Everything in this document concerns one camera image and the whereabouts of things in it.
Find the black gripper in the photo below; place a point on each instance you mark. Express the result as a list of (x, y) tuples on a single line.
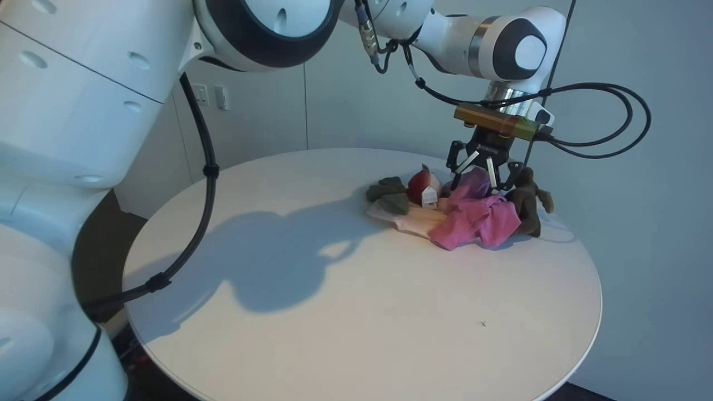
[(490, 152)]

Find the pink cloth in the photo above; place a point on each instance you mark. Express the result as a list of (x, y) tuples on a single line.
[(480, 215)]

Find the brown plush toy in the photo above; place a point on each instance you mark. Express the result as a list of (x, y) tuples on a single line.
[(528, 202)]

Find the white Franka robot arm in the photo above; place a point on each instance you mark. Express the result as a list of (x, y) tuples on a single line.
[(82, 113)]

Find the green plush leaf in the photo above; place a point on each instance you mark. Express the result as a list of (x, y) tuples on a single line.
[(391, 195)]

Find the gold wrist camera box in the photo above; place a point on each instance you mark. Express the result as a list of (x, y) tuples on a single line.
[(497, 123)]

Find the white wall switch plate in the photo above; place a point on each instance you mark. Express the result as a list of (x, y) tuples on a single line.
[(221, 98), (201, 94)]

